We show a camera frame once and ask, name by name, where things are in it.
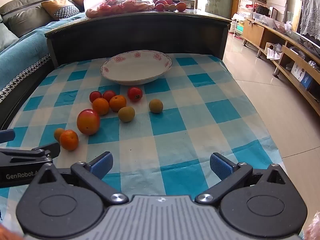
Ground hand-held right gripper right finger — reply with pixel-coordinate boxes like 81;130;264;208
195;152;294;205

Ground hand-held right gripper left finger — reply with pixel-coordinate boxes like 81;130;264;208
30;151;129;205

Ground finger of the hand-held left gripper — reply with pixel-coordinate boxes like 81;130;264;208
0;142;61;167
0;129;15;144

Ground small orange mandarin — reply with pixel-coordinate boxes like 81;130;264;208
109;95;127;112
92;98;110;116
59;129;79;151

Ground large red tomato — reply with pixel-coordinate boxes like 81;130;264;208
76;109;101;136

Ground red cherry tomato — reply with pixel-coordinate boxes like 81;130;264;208
127;87;143;102
89;91;103;103
102;90;117;103

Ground white floral rim plate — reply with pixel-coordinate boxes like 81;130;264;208
100;50;173;85

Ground blue white checked tablecloth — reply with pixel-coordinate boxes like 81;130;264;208
0;54;285;228

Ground grey green cushion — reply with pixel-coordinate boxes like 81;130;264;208
0;22;19;52

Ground blue white box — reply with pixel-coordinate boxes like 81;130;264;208
291;62;314;90

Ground grey sofa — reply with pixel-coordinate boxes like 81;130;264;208
0;0;84;52

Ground white crumpled plastic wrap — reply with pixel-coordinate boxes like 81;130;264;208
266;42;284;60

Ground mustard houndstooth cushion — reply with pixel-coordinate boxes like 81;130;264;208
41;0;80;20

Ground dark coffee table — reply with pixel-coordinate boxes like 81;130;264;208
44;8;232;68

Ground white drawer rack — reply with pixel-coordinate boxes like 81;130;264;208
231;0;254;40

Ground wooden media cabinet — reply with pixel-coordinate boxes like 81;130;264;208
242;17;320;117

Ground clear plastic bag of produce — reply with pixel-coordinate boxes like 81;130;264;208
83;0;156;18

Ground dark woven basket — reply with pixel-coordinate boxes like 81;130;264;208
254;4;270;15

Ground white lace cloth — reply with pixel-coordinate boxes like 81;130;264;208
299;0;320;41

